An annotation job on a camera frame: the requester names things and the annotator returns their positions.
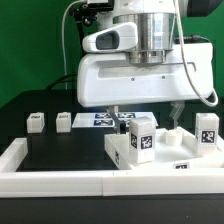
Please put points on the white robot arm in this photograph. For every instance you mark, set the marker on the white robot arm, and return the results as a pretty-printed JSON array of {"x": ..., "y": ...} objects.
[{"x": 140, "y": 55}]

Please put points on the white marker tag sheet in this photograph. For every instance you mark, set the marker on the white marker tag sheet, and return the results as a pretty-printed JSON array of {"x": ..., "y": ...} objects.
[{"x": 91, "y": 120}]

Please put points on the white square table top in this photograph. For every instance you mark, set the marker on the white square table top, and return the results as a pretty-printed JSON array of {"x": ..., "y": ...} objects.
[{"x": 182, "y": 156}]

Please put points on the white u-shaped obstacle fence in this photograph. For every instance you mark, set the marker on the white u-shaped obstacle fence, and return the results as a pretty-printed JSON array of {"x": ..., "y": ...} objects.
[{"x": 104, "y": 183}]

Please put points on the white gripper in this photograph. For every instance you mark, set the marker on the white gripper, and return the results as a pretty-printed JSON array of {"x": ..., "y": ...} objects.
[{"x": 110, "y": 79}]

